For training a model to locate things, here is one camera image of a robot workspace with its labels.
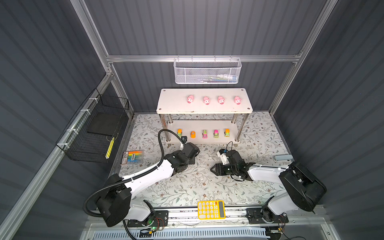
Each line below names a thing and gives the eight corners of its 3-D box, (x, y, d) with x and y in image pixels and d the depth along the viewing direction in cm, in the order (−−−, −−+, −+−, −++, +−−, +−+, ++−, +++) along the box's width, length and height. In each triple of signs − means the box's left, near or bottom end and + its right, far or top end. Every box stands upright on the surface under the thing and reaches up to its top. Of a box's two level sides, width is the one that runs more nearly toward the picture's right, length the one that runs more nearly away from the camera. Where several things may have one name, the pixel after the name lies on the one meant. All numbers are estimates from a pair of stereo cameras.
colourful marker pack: (121, 164, 95) (120, 162, 93) (123, 153, 100) (122, 151, 98) (143, 161, 96) (142, 160, 94) (144, 150, 101) (143, 148, 99)
